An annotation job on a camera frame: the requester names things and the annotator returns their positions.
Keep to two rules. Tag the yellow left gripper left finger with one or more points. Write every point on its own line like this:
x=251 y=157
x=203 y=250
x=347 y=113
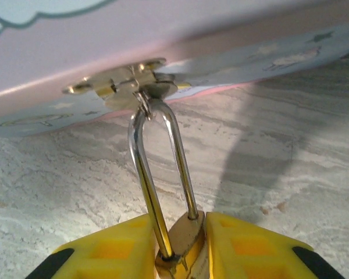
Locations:
x=110 y=253

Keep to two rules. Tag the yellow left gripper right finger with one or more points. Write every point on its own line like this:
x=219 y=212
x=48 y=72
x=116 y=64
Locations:
x=256 y=253

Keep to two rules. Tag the brass hasp latch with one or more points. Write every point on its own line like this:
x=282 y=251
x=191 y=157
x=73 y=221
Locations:
x=125 y=84

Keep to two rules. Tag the pink printed storage box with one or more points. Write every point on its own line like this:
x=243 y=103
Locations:
x=75 y=43

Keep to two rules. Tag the brass padlock with steel shackle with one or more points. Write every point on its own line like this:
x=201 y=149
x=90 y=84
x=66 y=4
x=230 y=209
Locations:
x=186 y=232

